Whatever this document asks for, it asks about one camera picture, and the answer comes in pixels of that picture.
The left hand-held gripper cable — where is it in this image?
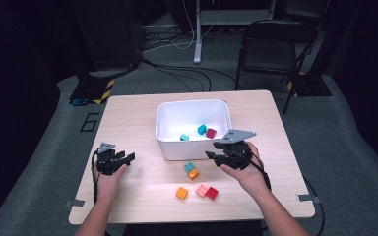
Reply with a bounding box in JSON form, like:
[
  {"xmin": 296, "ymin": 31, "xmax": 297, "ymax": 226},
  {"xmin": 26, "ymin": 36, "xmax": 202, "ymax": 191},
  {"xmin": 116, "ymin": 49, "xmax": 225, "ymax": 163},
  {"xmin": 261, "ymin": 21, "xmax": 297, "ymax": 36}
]
[{"xmin": 91, "ymin": 148, "xmax": 100, "ymax": 207}]

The right hand-held gripper cable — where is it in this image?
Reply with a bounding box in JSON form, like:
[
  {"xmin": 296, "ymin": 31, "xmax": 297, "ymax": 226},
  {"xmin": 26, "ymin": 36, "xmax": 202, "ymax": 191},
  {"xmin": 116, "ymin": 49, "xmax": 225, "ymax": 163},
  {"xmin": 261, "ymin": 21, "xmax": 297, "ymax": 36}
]
[{"xmin": 249, "ymin": 151, "xmax": 327, "ymax": 236}]

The person's left hand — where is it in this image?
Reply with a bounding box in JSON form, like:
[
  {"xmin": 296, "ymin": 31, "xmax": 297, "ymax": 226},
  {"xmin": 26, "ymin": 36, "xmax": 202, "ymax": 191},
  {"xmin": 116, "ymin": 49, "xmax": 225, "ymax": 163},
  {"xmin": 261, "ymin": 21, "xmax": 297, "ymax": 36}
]
[{"xmin": 94, "ymin": 163, "xmax": 129, "ymax": 202}]

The person's right hand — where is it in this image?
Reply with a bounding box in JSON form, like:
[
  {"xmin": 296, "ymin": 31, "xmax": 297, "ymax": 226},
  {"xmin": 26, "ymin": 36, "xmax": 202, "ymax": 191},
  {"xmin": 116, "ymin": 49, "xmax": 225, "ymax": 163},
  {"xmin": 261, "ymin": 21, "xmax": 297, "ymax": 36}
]
[{"xmin": 220, "ymin": 141, "xmax": 272, "ymax": 199}]

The grey tape strip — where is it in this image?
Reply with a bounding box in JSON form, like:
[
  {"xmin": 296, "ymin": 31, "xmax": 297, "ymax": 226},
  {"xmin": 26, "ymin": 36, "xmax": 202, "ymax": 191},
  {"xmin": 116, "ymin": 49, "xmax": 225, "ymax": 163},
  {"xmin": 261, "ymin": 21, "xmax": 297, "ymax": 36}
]
[
  {"xmin": 64, "ymin": 199, "xmax": 87, "ymax": 209},
  {"xmin": 295, "ymin": 193, "xmax": 321, "ymax": 205}
]

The bright red toy block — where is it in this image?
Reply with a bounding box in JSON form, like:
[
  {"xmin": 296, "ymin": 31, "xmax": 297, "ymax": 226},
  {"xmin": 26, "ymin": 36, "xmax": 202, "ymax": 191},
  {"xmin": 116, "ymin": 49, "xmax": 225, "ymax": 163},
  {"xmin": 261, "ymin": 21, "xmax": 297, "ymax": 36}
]
[{"xmin": 204, "ymin": 186, "xmax": 220, "ymax": 202}]

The hand-held gripper cable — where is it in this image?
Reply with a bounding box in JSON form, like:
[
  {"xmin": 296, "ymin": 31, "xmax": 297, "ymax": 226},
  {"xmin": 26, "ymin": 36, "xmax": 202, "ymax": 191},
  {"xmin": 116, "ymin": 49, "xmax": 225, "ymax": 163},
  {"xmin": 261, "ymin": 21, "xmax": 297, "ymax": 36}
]
[
  {"xmin": 249, "ymin": 151, "xmax": 327, "ymax": 236},
  {"xmin": 91, "ymin": 148, "xmax": 100, "ymax": 207}
]

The white plastic bin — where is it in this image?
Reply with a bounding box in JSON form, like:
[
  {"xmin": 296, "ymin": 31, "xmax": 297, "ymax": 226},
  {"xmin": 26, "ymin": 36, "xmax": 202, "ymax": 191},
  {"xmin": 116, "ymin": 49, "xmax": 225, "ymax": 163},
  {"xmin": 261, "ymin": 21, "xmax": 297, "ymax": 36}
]
[{"xmin": 155, "ymin": 98, "xmax": 233, "ymax": 161}]

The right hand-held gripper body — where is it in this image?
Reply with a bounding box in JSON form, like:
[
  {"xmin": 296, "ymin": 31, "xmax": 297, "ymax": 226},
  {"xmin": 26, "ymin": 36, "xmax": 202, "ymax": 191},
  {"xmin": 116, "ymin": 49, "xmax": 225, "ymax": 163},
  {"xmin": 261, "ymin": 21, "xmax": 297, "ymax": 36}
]
[{"xmin": 214, "ymin": 129, "xmax": 258, "ymax": 171}]

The white floor cable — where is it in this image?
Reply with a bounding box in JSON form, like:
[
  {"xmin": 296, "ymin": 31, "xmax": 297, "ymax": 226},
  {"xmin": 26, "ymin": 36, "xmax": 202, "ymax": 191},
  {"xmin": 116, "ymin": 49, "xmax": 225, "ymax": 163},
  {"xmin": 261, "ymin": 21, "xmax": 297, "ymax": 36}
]
[{"xmin": 143, "ymin": 0, "xmax": 215, "ymax": 54}]

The black floor cable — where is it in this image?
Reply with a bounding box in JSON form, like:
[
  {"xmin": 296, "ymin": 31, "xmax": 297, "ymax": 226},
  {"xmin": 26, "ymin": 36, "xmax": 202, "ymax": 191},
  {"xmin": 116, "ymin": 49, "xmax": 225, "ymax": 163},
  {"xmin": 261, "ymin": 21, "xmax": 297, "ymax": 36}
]
[{"xmin": 140, "ymin": 56, "xmax": 241, "ymax": 93}]

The white desk frame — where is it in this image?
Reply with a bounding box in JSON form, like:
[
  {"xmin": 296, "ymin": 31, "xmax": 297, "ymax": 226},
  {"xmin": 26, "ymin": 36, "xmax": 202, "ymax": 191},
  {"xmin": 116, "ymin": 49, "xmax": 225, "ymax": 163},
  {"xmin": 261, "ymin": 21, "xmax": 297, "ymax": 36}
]
[{"xmin": 192, "ymin": 0, "xmax": 279, "ymax": 65}]

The orange toy block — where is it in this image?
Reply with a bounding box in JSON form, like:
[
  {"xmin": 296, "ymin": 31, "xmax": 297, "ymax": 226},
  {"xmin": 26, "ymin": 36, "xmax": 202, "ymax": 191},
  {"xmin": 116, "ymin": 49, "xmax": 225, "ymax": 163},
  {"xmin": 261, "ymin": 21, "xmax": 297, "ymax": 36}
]
[
  {"xmin": 187, "ymin": 168, "xmax": 200, "ymax": 182},
  {"xmin": 175, "ymin": 186, "xmax": 189, "ymax": 201}
]

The pink toy block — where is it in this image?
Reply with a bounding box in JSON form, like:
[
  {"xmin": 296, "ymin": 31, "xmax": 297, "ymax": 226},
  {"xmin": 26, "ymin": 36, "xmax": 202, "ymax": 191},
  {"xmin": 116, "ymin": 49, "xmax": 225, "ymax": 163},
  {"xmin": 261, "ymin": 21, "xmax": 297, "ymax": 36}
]
[{"xmin": 195, "ymin": 184, "xmax": 210, "ymax": 198}]

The black folding chair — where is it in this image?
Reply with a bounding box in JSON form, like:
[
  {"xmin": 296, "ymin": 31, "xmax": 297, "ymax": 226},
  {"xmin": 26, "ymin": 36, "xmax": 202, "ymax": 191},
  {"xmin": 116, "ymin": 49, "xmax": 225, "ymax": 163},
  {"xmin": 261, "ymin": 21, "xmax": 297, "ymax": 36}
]
[{"xmin": 234, "ymin": 19, "xmax": 320, "ymax": 116}]

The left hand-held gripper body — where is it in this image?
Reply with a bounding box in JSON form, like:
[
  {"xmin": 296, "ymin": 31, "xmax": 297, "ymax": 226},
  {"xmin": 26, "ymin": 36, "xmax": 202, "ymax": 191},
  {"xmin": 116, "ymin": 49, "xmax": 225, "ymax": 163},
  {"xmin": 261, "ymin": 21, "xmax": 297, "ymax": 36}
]
[{"xmin": 94, "ymin": 142, "xmax": 126, "ymax": 176}]

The striped black stand base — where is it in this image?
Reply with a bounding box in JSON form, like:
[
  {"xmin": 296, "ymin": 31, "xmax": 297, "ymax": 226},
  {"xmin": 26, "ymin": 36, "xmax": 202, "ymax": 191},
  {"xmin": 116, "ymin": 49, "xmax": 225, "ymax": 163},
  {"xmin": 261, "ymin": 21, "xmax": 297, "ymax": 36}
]
[{"xmin": 69, "ymin": 69, "xmax": 116, "ymax": 106}]

